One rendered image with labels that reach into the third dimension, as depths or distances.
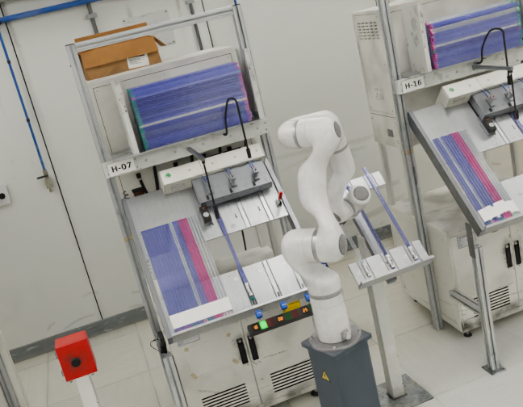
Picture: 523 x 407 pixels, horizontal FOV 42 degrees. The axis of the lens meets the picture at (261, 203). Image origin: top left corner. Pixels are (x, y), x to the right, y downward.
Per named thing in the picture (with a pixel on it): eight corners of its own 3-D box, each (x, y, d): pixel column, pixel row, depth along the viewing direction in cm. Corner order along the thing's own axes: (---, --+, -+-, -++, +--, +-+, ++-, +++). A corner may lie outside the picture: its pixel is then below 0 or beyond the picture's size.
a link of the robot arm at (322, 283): (334, 300, 233) (320, 235, 226) (286, 299, 242) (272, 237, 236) (347, 283, 243) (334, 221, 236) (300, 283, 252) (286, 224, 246)
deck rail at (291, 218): (326, 290, 292) (328, 283, 287) (322, 291, 292) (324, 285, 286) (265, 164, 328) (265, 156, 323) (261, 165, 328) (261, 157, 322)
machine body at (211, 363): (332, 394, 337) (307, 281, 319) (197, 446, 321) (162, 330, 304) (289, 341, 397) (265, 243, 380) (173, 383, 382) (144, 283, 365)
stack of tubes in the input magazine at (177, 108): (253, 120, 310) (240, 61, 302) (144, 151, 299) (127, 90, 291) (246, 118, 322) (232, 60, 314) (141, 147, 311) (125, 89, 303)
